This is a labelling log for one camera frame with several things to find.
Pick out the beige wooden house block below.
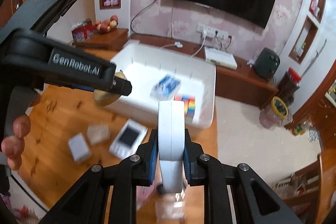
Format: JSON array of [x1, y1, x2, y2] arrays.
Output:
[[87, 124, 110, 145]]

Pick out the clear plastic box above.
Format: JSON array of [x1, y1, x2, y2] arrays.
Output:
[[155, 192, 186, 223]]

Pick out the white handheld game console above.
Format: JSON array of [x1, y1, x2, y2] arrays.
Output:
[[109, 119, 148, 160]]

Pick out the round gold compact mirror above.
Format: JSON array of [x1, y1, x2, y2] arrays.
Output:
[[93, 70, 126, 107]]

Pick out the white charger block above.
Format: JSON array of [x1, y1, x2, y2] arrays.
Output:
[[158, 101, 185, 193]]

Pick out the person's left hand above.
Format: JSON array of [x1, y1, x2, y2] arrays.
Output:
[[0, 93, 43, 171]]

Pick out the white small box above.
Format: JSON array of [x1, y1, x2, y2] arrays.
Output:
[[68, 133, 92, 164]]

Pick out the red tissue box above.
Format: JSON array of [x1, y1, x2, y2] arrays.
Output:
[[71, 19, 96, 42]]

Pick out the fruit bowl with peaches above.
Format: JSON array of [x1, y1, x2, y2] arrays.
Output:
[[95, 15, 118, 34]]

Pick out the yellow rim trash bin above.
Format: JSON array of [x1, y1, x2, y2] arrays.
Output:
[[259, 96, 289, 128]]

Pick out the colourful rubik's cube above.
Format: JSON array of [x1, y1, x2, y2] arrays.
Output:
[[174, 94, 195, 123]]

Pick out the red lid dark jar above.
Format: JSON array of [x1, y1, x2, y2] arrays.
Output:
[[276, 67, 301, 102]]

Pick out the wooden tv cabinet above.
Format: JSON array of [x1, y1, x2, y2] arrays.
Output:
[[72, 28, 278, 109]]

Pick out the white plastic storage bin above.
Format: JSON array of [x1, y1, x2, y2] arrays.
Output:
[[106, 43, 216, 129]]

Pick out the blue card box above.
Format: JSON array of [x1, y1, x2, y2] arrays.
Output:
[[150, 75, 181, 101]]

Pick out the white set-top box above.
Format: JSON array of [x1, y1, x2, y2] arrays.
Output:
[[205, 47, 238, 71]]

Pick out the black tv cable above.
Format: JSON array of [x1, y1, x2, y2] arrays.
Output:
[[130, 0, 165, 34]]

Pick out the white charging cable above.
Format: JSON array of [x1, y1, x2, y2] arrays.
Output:
[[158, 31, 208, 59]]

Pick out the white wall power strip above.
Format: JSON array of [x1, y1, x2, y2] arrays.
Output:
[[197, 23, 229, 39]]

